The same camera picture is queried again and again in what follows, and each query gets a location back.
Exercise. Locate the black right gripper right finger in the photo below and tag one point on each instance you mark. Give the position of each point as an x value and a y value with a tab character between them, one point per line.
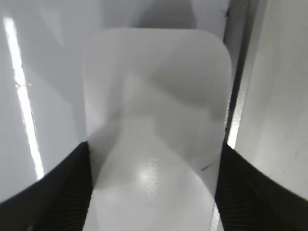
248	200

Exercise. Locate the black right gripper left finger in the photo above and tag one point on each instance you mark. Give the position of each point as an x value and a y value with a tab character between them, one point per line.
57	202

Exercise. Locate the white whiteboard eraser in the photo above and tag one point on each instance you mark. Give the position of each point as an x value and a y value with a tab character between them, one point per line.
155	103

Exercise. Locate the whiteboard with aluminium frame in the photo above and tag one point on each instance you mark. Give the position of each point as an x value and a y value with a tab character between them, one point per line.
42	44

